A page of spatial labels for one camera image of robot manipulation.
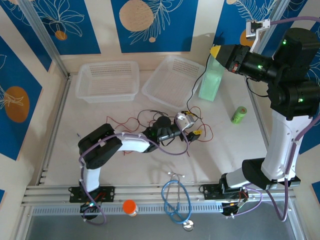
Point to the aluminium side rail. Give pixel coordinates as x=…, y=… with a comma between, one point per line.
x=55, y=130
x=260, y=120

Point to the aluminium frame post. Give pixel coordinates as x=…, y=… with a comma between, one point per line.
x=277, y=7
x=42, y=32

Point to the grey metal panel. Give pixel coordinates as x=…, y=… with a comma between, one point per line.
x=137, y=230

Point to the orange capped bottle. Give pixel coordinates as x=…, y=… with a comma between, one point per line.
x=130, y=206

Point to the white plastic mesh basket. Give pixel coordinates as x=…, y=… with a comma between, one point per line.
x=107, y=81
x=170, y=80

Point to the small blue clear item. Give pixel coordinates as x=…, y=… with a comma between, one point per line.
x=78, y=135

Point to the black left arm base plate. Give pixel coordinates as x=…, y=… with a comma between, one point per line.
x=110, y=193

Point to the black controller box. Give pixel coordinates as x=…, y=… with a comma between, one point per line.
x=90, y=206
x=231, y=207

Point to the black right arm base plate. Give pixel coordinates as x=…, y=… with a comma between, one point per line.
x=210, y=191

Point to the mint green zip pouch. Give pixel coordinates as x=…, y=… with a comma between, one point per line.
x=210, y=85

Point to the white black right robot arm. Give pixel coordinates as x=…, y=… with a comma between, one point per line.
x=280, y=140

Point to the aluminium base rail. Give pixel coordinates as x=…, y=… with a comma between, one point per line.
x=150, y=193

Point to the blue stethoscope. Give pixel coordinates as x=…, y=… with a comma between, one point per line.
x=188, y=225

